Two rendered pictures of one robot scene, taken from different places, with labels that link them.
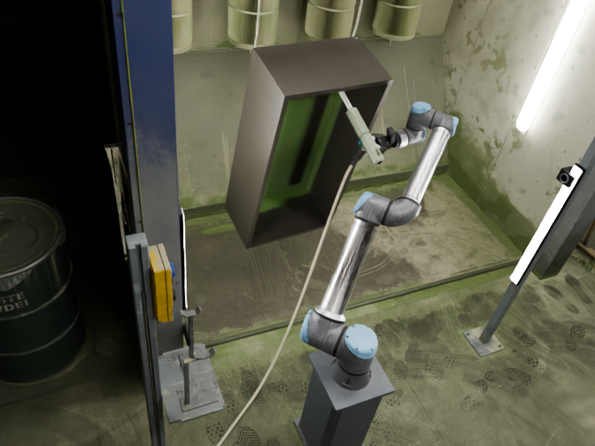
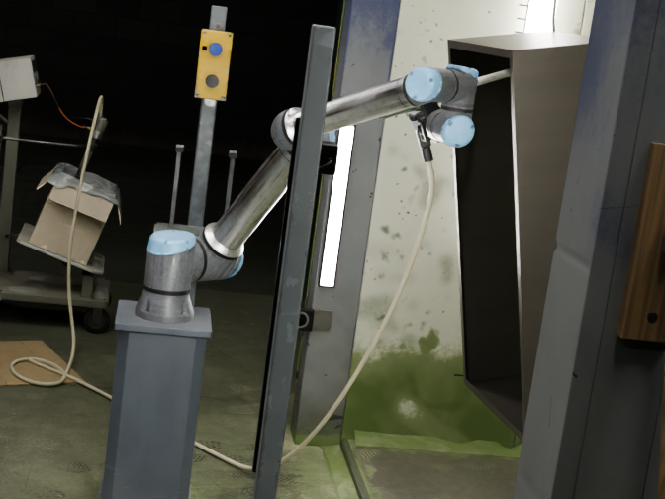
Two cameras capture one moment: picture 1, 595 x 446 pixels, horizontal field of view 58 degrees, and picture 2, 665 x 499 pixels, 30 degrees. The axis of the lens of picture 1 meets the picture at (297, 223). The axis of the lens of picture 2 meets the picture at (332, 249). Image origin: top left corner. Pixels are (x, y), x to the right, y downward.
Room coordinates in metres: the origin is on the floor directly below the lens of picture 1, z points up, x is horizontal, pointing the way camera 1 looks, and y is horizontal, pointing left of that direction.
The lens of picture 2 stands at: (3.31, -3.85, 1.67)
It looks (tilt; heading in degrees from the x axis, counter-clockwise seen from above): 11 degrees down; 111
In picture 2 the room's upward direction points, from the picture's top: 8 degrees clockwise
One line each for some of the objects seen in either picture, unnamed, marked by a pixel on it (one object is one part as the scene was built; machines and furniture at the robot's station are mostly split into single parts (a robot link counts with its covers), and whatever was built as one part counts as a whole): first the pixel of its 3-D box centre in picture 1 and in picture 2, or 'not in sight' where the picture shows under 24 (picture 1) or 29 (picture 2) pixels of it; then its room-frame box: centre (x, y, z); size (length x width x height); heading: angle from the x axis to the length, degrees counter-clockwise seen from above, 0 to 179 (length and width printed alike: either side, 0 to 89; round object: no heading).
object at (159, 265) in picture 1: (159, 284); (213, 64); (1.14, 0.41, 1.42); 0.12 x 0.06 x 0.26; 29
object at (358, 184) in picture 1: (310, 193); not in sight; (3.42, -0.07, 0.11); 2.70 x 0.02 x 0.13; 119
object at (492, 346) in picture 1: (482, 341); not in sight; (2.28, -1.34, 0.01); 0.20 x 0.20 x 0.01; 29
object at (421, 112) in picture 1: (420, 116); (457, 88); (2.37, -0.51, 1.51); 0.12 x 0.09 x 0.12; 70
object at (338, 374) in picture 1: (352, 365); (165, 300); (1.45, -0.36, 0.69); 0.19 x 0.19 x 0.10
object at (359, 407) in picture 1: (339, 407); (153, 408); (1.45, -0.36, 0.32); 0.31 x 0.31 x 0.64; 29
